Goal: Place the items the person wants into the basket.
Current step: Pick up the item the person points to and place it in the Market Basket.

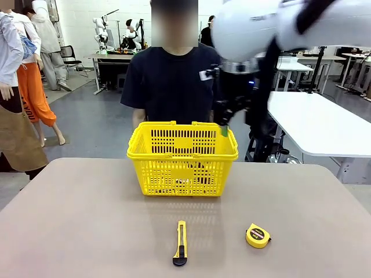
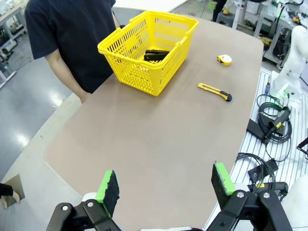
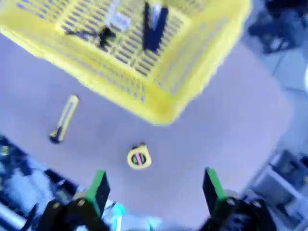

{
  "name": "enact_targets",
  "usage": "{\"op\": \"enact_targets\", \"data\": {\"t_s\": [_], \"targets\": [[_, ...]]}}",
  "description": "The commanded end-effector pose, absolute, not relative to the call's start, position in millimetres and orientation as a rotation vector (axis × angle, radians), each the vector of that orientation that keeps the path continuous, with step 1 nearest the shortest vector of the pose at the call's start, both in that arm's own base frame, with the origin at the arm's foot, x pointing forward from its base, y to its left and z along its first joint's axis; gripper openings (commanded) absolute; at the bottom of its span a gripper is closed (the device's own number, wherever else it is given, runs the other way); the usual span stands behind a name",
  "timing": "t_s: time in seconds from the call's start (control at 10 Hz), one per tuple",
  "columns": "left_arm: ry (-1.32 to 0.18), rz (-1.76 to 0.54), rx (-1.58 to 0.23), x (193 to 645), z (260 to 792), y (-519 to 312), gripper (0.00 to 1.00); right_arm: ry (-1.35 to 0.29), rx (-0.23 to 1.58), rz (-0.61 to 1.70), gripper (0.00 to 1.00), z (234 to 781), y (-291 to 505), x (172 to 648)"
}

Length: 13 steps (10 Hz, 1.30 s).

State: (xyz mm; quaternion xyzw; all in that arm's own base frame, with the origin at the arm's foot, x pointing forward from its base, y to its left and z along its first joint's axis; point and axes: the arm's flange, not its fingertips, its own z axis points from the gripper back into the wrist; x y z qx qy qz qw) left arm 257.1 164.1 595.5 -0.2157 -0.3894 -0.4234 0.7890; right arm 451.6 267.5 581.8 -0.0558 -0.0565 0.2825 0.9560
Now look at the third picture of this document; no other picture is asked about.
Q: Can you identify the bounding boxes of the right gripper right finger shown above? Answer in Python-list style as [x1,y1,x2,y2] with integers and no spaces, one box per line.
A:
[198,167,278,231]

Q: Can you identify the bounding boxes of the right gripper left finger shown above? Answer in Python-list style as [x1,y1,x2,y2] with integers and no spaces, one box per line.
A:
[36,169,112,231]

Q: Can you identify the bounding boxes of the white marker with black cap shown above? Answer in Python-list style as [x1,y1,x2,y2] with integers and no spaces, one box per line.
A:
[98,0,122,48]

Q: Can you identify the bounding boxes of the black pen with yellow cap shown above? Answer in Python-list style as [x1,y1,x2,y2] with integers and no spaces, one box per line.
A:
[64,27,103,40]

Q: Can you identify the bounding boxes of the dark blue stapler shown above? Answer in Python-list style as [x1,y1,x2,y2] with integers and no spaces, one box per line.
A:
[141,1,169,52]

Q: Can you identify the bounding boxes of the yellow plastic shopping basket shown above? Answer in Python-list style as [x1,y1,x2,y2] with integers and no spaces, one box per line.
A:
[0,0,252,127]

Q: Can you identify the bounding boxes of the yellow tape measure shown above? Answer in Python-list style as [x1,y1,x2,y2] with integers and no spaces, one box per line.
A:
[127,143,153,170]

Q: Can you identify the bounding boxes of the yellow black utility knife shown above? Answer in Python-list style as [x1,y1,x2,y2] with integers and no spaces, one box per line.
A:
[49,94,79,144]

